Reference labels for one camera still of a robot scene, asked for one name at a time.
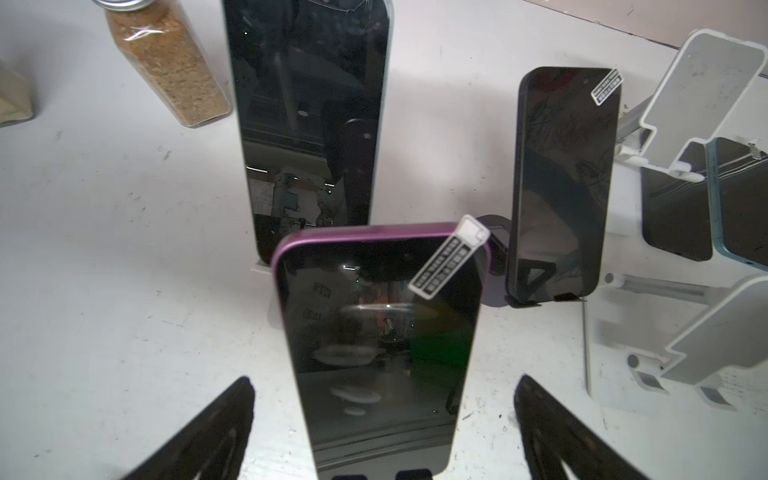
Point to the dark round stand back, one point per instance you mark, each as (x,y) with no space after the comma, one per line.
(495,290)

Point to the green-edged phone back left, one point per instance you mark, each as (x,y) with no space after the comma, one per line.
(309,81)

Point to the white stand front centre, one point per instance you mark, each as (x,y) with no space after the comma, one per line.
(648,336)

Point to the black phone with sticker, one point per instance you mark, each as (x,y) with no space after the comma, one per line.
(565,138)

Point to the brown spice glass jar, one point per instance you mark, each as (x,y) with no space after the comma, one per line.
(156,38)

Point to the white stand back left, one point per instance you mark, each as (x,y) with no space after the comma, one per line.
(273,312)

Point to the teal phone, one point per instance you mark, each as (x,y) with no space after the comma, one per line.
(737,188)

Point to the purple phone with sticker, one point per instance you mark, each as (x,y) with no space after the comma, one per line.
(380,323)

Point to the white stand far right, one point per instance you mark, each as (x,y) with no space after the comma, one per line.
(703,84)

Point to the white stand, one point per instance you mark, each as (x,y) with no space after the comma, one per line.
(703,84)
(273,312)
(648,336)

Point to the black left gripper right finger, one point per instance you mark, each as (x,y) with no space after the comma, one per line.
(556,442)

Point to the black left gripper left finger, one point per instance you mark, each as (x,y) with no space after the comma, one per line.
(210,446)

